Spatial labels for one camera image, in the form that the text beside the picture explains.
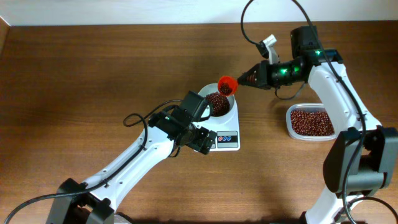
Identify red plastic scoop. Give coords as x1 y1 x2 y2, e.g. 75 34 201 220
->
217 76 238 96

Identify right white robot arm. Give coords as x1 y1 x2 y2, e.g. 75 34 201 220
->
238 26 397 223

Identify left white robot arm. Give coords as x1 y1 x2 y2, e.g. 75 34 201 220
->
47 91 216 224

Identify white digital kitchen scale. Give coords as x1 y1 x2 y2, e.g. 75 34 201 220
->
194 100 241 152

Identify red beans in bowl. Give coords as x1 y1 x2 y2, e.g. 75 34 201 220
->
205 92 230 117

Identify white round bowl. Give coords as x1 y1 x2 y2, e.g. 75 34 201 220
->
199 83 235 118

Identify clear plastic bean container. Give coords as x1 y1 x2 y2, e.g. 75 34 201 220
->
286 103 336 141

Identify red beans in container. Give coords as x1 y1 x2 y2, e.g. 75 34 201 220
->
290 110 335 137

